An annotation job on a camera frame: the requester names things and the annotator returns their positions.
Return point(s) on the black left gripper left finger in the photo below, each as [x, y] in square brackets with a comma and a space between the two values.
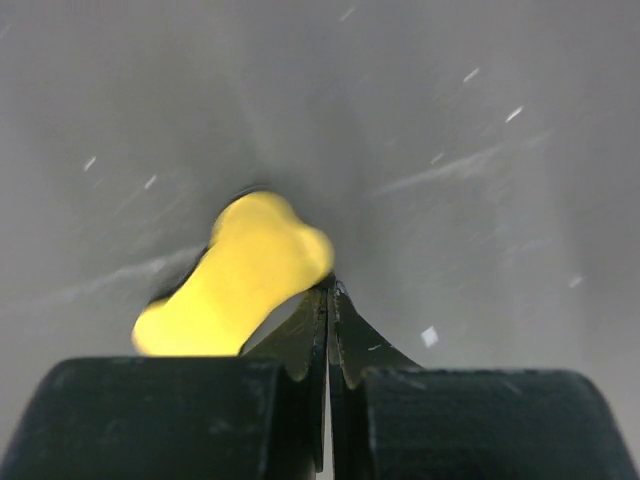
[259, 415]

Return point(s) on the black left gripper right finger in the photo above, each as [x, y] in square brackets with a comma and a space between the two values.
[393, 419]

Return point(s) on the yellow bone-shaped eraser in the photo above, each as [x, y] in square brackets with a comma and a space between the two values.
[260, 255]

